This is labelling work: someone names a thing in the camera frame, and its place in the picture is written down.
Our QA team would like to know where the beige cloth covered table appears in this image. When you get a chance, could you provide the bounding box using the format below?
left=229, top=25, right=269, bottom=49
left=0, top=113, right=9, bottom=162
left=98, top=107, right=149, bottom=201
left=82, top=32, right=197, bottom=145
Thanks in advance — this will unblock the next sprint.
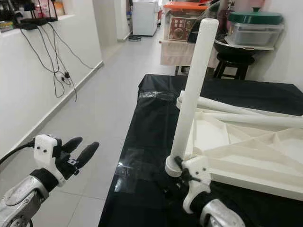
left=160, top=40, right=218, bottom=67

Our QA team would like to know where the clear tape patch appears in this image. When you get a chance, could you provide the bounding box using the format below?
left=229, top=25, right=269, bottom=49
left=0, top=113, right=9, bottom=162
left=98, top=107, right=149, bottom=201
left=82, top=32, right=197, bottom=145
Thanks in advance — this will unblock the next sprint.
left=114, top=158, right=152, bottom=192

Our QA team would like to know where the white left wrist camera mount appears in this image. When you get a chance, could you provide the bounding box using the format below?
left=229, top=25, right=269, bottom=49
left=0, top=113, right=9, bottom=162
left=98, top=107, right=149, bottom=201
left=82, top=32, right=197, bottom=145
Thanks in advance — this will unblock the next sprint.
left=33, top=134, right=64, bottom=186

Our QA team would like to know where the clear plastic bag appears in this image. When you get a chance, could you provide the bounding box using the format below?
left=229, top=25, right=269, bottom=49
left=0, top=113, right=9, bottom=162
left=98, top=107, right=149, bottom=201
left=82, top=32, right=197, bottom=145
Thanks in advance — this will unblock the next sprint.
left=137, top=90, right=176, bottom=101

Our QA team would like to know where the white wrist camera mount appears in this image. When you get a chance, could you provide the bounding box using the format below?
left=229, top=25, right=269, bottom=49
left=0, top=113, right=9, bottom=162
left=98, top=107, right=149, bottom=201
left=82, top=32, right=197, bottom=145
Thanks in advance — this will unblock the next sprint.
left=182, top=155, right=213, bottom=213
left=33, top=134, right=64, bottom=186

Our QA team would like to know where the black bag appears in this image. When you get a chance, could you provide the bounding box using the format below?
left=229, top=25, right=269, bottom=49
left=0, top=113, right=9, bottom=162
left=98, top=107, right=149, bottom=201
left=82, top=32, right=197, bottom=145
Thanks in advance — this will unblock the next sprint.
left=188, top=0, right=232, bottom=43

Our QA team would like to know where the orange jar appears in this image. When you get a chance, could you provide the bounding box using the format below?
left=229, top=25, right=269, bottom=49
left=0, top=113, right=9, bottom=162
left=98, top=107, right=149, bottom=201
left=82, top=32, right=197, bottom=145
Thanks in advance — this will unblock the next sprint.
left=54, top=2, right=65, bottom=16

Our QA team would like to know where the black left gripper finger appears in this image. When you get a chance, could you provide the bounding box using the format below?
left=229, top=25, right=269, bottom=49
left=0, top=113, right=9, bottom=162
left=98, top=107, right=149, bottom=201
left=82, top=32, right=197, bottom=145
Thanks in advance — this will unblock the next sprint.
left=76, top=141, right=100, bottom=170
left=61, top=136, right=83, bottom=154

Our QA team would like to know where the white plastic table top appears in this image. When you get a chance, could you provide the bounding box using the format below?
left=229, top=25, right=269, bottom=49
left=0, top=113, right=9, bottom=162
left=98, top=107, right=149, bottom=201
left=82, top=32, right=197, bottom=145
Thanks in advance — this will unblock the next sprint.
left=165, top=90, right=303, bottom=201

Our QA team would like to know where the black tablecloth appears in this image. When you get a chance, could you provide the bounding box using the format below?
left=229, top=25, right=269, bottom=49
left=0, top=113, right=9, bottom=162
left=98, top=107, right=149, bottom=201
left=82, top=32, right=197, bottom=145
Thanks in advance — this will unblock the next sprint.
left=98, top=74, right=303, bottom=227

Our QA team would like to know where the pink plastic bucket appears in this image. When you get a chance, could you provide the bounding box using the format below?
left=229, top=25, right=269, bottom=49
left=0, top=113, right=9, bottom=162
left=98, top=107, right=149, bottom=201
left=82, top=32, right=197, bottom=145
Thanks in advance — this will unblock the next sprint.
left=234, top=0, right=266, bottom=11

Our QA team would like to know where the green pot lid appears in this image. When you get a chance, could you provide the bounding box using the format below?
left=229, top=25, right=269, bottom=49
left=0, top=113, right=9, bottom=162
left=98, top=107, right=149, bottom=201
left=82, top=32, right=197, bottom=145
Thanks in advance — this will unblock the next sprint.
left=227, top=7, right=285, bottom=25

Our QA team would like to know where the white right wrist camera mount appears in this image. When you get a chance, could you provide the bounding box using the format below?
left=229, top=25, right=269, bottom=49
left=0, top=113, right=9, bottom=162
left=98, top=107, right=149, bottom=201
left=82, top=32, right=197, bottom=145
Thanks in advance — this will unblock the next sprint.
left=182, top=155, right=213, bottom=213

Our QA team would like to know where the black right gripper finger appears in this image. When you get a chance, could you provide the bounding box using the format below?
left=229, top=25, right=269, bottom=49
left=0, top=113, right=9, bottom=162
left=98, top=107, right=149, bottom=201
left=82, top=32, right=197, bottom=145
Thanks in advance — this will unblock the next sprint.
left=174, top=155, right=189, bottom=175

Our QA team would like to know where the white cabinet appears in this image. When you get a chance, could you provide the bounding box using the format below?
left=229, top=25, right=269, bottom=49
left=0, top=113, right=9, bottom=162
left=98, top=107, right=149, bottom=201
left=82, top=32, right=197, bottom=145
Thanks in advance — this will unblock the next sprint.
left=132, top=0, right=159, bottom=37

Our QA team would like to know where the clear plastic storage box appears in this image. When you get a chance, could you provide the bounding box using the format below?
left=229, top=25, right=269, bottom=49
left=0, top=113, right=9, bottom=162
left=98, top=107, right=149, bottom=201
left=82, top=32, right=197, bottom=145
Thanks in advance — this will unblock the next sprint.
left=230, top=21, right=285, bottom=47

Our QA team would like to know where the black round stool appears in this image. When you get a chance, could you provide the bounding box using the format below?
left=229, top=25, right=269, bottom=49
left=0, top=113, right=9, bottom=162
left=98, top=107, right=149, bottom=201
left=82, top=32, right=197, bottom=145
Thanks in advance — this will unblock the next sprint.
left=213, top=54, right=254, bottom=80

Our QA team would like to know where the black wall cable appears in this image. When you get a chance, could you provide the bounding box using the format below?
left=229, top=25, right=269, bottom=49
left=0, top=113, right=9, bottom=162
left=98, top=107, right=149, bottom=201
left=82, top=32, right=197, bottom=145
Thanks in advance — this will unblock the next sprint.
left=47, top=21, right=105, bottom=71
left=19, top=24, right=78, bottom=102

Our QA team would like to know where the orange-lidded storage box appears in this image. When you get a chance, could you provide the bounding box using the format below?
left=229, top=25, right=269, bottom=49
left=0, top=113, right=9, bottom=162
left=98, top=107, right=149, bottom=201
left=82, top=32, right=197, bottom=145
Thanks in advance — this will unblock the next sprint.
left=163, top=1, right=211, bottom=42

